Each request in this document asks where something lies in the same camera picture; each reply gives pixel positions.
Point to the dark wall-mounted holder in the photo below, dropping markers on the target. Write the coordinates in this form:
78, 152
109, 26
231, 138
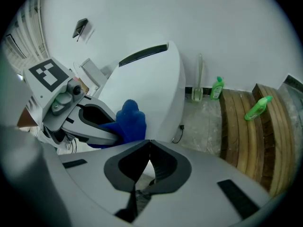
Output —
80, 27

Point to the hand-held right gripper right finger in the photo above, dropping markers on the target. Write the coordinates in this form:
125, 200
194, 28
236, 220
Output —
201, 174

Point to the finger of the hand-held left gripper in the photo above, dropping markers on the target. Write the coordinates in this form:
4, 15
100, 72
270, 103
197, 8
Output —
92, 135
101, 105

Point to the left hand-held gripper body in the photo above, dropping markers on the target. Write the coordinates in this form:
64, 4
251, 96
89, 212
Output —
47, 96

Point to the wooden slatted step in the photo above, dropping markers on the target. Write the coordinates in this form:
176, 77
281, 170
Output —
239, 131

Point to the green cleaner bottle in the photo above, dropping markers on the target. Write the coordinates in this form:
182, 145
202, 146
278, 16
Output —
216, 91
256, 109

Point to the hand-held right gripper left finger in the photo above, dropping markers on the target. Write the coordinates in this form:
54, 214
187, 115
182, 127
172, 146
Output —
94, 174

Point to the pale green toilet brush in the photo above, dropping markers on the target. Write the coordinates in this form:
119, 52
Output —
200, 79

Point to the white toilet bowl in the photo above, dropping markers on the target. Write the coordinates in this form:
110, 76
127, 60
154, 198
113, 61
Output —
181, 98

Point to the white box fixture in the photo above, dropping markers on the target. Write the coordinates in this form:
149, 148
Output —
93, 71

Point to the blue cloth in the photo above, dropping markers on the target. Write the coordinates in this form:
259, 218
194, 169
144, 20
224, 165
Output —
131, 122

